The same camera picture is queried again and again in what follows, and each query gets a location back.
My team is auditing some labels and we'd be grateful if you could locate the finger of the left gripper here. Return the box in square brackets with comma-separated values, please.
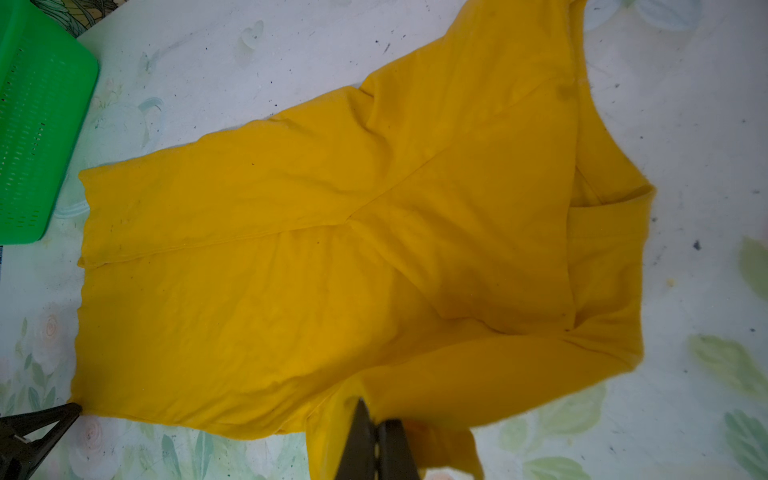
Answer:
[1, 403, 83, 480]

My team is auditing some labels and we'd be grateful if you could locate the green plastic basket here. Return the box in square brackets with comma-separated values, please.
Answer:
[1, 1, 99, 245]

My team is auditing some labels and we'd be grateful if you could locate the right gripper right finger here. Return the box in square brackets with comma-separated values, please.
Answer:
[377, 420, 420, 480]

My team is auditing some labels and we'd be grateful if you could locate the yellow t shirt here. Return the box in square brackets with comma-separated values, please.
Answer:
[71, 1, 654, 479]

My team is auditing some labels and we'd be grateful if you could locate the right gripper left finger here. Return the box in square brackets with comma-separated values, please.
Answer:
[335, 399, 378, 480]

